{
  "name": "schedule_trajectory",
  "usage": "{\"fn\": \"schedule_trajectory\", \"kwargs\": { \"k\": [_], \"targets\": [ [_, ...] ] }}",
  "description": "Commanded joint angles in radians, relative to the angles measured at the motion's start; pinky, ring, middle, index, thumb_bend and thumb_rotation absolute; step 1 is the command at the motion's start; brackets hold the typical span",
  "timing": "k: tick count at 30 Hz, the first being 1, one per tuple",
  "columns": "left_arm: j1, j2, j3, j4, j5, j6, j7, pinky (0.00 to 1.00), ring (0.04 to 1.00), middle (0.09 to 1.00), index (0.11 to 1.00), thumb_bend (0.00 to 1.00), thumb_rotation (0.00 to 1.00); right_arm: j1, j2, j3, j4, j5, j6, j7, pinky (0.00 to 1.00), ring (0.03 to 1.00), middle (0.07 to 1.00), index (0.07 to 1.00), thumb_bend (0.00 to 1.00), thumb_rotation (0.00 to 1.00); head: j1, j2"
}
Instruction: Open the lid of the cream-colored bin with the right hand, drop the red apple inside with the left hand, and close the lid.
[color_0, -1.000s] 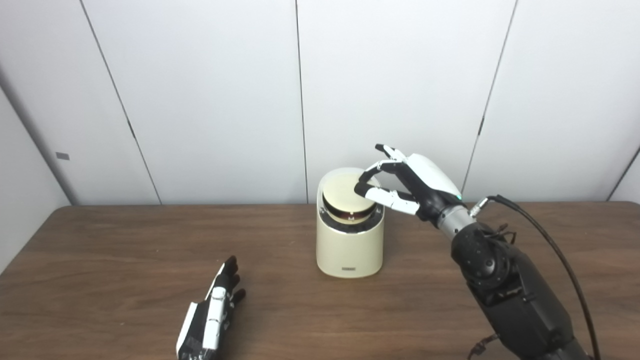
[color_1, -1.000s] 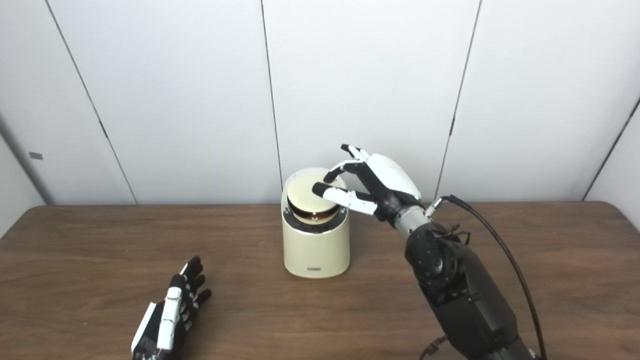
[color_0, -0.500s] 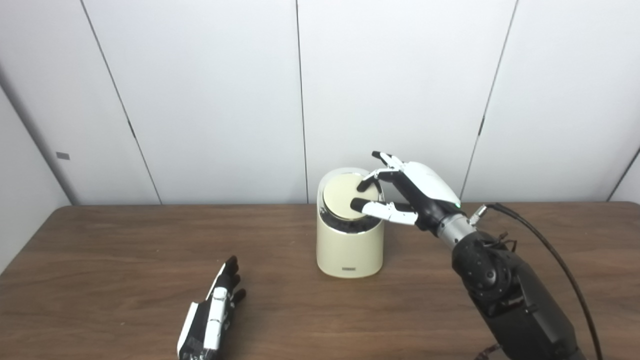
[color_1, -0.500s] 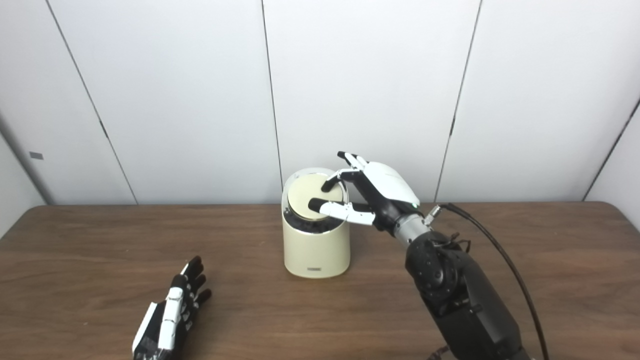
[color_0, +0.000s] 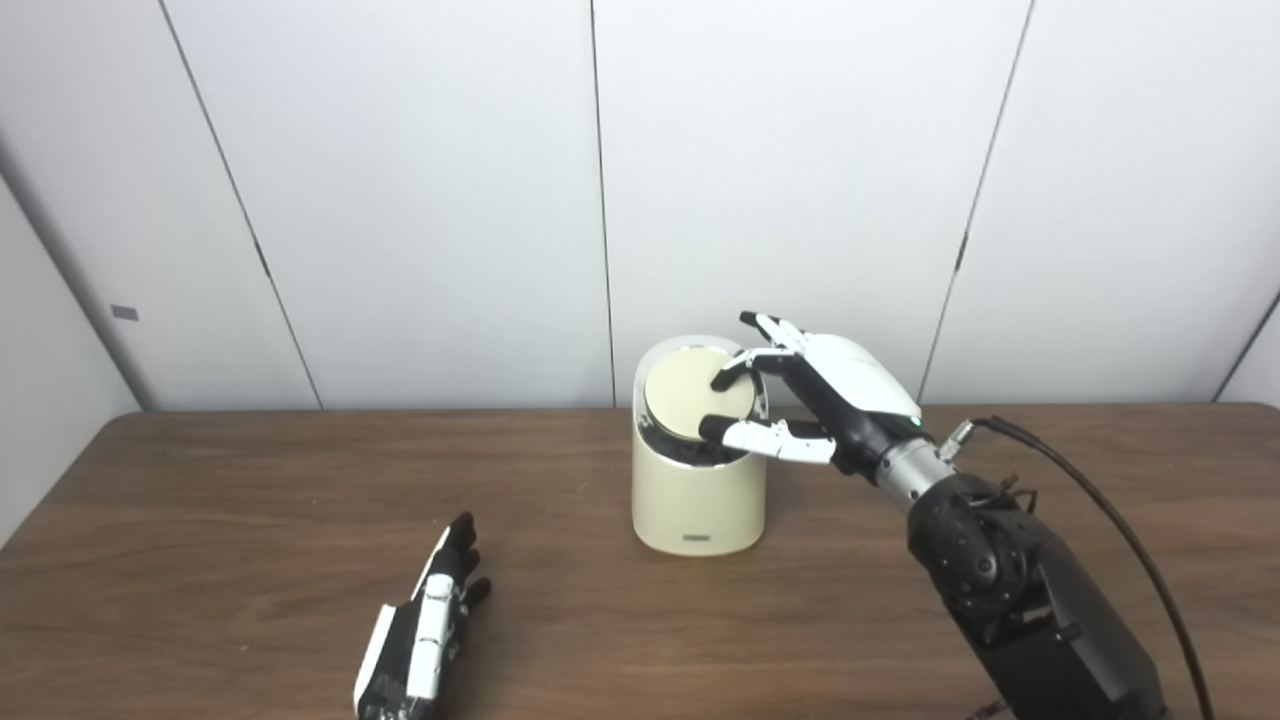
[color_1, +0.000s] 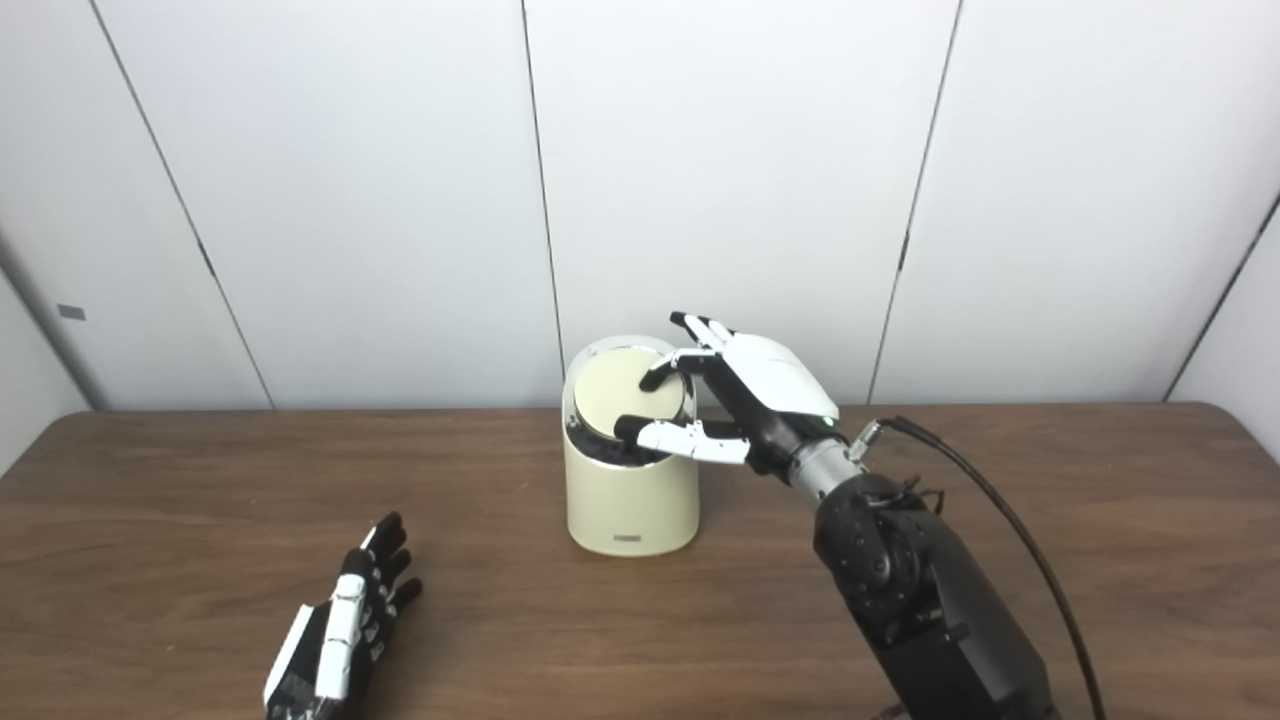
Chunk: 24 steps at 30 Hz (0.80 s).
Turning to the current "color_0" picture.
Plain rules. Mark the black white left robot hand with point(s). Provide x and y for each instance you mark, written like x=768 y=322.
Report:
x=420 y=640

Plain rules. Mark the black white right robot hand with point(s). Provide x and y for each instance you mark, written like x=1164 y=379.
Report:
x=850 y=385

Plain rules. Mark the cream-colored bin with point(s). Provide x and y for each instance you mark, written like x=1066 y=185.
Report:
x=695 y=500

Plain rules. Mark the round cream bin lid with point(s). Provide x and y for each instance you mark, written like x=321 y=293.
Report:
x=680 y=390

